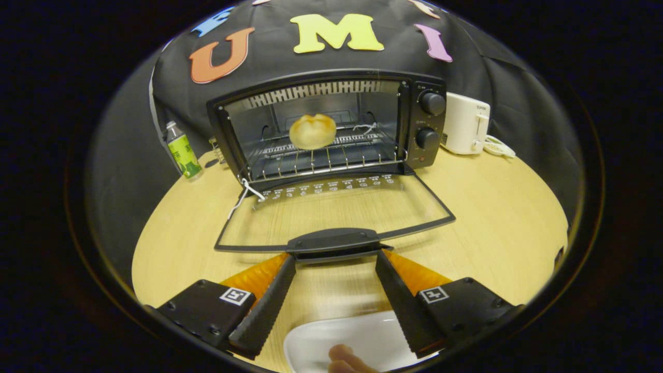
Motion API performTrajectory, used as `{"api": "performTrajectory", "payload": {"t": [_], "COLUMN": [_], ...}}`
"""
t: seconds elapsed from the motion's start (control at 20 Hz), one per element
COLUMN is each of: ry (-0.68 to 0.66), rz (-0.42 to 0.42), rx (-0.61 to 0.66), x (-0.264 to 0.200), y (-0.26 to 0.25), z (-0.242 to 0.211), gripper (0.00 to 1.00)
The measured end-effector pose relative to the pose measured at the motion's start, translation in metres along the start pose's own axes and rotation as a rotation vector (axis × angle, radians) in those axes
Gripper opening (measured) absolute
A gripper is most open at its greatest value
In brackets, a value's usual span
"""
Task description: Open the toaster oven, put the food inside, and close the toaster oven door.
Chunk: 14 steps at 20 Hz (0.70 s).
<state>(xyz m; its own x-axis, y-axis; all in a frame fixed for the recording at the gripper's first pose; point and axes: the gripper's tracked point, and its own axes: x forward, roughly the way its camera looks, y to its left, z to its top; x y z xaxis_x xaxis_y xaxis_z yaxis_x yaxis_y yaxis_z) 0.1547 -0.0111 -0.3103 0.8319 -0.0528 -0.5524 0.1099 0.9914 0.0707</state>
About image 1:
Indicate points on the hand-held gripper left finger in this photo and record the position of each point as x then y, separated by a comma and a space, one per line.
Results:
267, 308

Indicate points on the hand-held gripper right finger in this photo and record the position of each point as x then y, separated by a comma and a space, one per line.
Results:
403, 305

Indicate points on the round golden bread bun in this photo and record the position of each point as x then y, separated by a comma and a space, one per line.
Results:
313, 132

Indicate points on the black toaster oven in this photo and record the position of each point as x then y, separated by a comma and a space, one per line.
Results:
432, 119

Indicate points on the white pop-up toaster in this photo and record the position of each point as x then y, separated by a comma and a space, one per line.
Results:
463, 124

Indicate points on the white rectangular plate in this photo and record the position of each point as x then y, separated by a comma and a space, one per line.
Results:
362, 331

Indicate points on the small black disc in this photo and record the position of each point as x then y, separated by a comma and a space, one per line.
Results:
211, 163

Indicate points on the black table edge clamp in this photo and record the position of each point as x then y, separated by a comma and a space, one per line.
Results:
559, 257

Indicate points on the green label plastic bottle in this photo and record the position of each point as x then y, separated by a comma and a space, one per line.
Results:
184, 153

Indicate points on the white divided snack dish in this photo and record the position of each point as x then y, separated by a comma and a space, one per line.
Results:
498, 147

